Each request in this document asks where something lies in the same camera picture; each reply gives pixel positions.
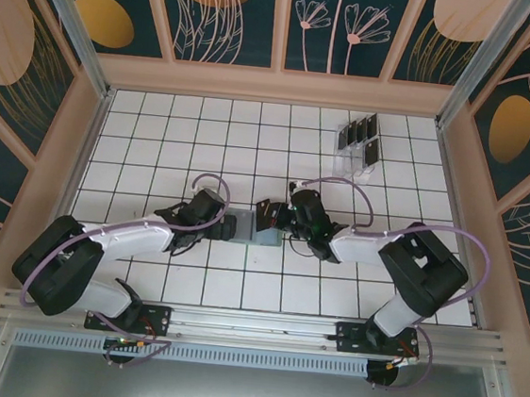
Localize clear acrylic card stand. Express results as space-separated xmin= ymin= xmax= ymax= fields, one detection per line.
xmin=330 ymin=109 xmax=385 ymax=189

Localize grey metal sheet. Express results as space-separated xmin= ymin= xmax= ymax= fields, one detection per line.
xmin=0 ymin=315 xmax=530 ymax=397

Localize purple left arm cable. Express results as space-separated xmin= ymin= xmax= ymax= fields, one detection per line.
xmin=13 ymin=156 xmax=234 ymax=378

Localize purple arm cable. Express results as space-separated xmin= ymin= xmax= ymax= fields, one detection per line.
xmin=279 ymin=173 xmax=502 ymax=397
xmin=13 ymin=156 xmax=234 ymax=378

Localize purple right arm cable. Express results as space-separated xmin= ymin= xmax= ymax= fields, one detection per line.
xmin=279 ymin=173 xmax=502 ymax=397

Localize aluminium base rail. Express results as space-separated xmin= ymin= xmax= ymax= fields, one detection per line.
xmin=0 ymin=277 xmax=516 ymax=377

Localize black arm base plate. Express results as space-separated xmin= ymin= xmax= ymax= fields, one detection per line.
xmin=333 ymin=319 xmax=423 ymax=360
xmin=83 ymin=297 xmax=174 ymax=339

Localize slotted grey cable duct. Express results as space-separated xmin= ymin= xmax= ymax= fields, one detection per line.
xmin=10 ymin=322 xmax=372 ymax=382

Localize wall panel with pink flowers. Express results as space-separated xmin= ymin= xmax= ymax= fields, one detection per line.
xmin=280 ymin=0 xmax=404 ymax=83

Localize dark wall panel with oval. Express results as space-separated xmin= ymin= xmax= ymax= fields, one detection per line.
xmin=47 ymin=0 xmax=180 ymax=62

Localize wall panel oval and ferns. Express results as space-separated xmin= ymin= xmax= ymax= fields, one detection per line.
xmin=456 ymin=0 xmax=530 ymax=207

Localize aluminium frame post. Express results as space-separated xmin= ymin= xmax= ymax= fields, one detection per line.
xmin=13 ymin=0 xmax=126 ymax=101
xmin=435 ymin=0 xmax=530 ymax=137

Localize wall panel pink circle grasses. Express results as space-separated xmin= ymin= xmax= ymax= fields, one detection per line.
xmin=390 ymin=0 xmax=509 ymax=93

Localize wall panel large pink circle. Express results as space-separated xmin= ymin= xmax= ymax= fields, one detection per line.
xmin=0 ymin=0 xmax=89 ymax=165

